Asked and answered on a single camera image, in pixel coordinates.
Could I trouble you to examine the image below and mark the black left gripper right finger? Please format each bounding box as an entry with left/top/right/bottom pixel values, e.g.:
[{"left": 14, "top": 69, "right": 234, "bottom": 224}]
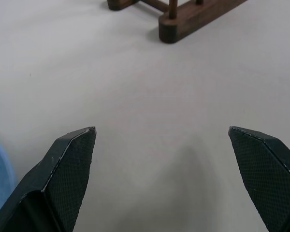
[{"left": 228, "top": 126, "right": 290, "bottom": 232}]

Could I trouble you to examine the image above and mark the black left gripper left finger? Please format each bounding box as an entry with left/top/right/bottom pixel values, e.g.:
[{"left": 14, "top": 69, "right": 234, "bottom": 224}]
[{"left": 0, "top": 126, "right": 97, "bottom": 232}]

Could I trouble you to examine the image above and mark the dark wooden rack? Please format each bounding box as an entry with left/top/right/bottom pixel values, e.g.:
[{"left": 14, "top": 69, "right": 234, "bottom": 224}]
[{"left": 107, "top": 0, "right": 249, "bottom": 44}]

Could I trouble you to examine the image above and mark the light blue object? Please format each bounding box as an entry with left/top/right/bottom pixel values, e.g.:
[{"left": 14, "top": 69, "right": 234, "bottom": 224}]
[{"left": 0, "top": 132, "right": 17, "bottom": 219}]

